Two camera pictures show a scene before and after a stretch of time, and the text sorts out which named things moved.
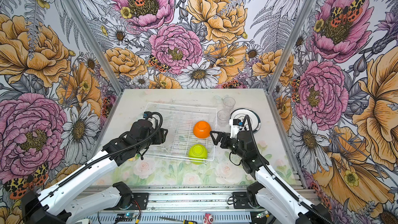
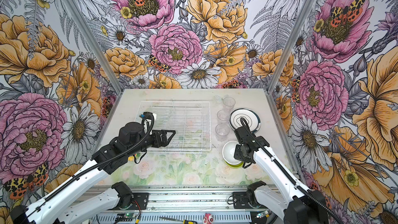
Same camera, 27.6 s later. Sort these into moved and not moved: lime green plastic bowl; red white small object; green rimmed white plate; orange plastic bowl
Moved: orange plastic bowl; lime green plastic bowl
Not moved: red white small object; green rimmed white plate
